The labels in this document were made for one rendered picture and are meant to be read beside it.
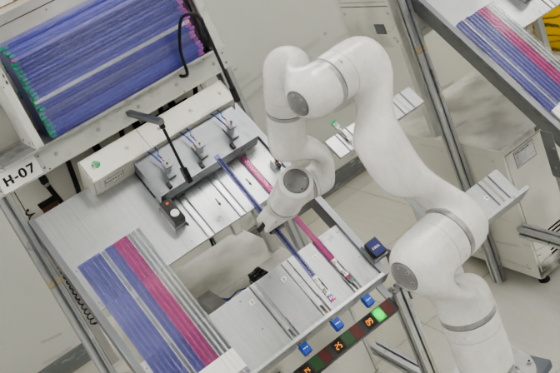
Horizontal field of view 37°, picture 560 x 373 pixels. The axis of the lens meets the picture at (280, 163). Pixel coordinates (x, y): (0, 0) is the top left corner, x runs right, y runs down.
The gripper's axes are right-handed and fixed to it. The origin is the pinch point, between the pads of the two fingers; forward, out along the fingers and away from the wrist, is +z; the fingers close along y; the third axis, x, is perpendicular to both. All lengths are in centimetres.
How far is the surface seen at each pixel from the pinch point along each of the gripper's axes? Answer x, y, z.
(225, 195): -17.4, 0.5, 15.2
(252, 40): -109, -104, 150
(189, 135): -37.4, -0.9, 12.4
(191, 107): -44.0, -6.1, 11.5
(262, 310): 15.6, 13.4, 9.7
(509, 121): 10, -114, 48
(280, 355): 27.9, 17.7, 5.8
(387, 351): 46, -22, 50
